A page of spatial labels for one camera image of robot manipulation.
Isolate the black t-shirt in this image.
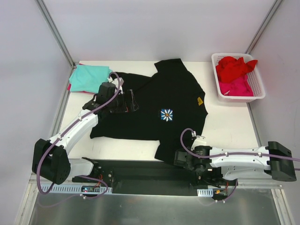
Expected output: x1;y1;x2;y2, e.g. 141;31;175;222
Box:
90;59;208;165

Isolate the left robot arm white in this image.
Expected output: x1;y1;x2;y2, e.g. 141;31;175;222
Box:
32;80;139;185

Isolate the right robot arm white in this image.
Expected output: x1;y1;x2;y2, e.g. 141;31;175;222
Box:
174;137;297;185

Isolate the folded teal t-shirt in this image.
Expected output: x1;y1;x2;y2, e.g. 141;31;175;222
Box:
68;64;112;94

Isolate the folded pink t-shirt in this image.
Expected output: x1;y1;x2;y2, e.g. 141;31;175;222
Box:
68;65;94;93

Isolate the magenta t-shirt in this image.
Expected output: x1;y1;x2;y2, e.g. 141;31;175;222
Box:
219;75;254;97

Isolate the red t-shirt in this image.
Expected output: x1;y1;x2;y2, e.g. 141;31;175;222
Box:
216;56;258;83

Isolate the white plastic basket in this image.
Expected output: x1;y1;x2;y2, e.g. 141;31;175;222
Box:
211;53;265;103

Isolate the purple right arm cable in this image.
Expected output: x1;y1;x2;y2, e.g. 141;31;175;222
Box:
180;128;300;162

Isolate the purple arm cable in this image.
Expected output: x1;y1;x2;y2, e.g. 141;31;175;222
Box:
37;72;123;195
180;128;300;162

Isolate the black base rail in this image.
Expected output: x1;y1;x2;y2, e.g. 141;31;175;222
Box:
45;159;258;196

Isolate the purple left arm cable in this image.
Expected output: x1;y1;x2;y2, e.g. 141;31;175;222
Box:
37;72;123;195

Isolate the left aluminium frame post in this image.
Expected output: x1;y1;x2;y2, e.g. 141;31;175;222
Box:
35;0;75;68

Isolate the aluminium frame post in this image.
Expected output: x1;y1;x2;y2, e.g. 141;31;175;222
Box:
35;0;75;68
243;0;284;55

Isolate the right aluminium frame post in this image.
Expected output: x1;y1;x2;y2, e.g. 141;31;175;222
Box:
243;0;284;55

